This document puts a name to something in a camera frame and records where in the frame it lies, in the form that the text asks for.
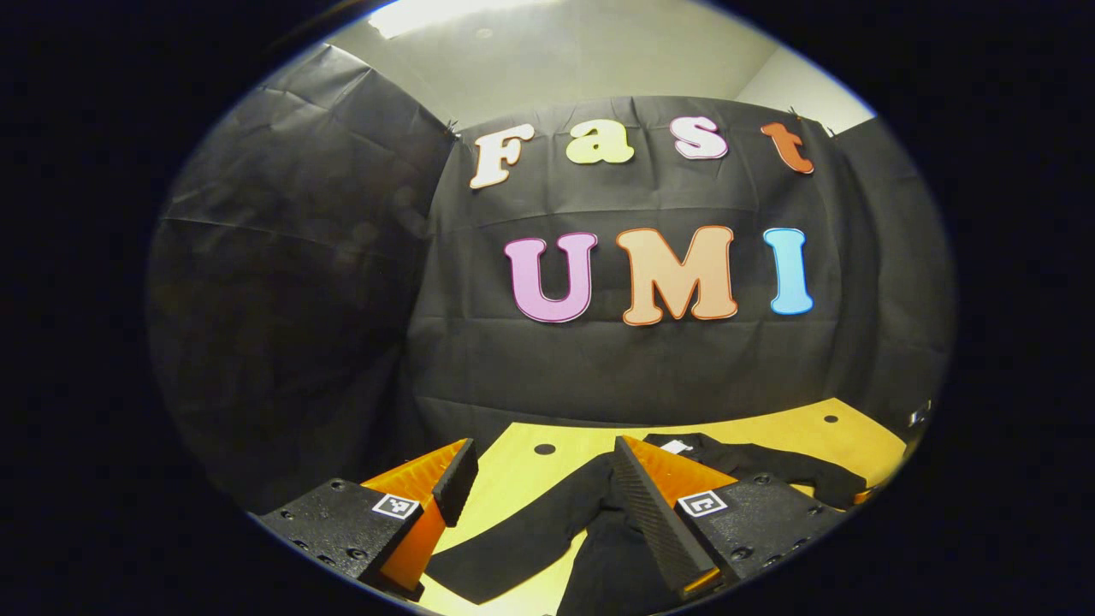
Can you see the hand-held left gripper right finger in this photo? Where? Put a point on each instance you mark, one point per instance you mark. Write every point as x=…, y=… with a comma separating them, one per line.
x=654, y=522

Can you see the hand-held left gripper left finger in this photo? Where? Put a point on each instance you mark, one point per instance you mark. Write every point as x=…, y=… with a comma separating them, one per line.
x=455, y=479

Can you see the black long-sleeved garment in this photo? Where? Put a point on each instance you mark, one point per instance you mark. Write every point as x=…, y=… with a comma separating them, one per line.
x=530, y=535

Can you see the black backdrop cloth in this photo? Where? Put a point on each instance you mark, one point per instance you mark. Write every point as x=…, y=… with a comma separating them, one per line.
x=599, y=368

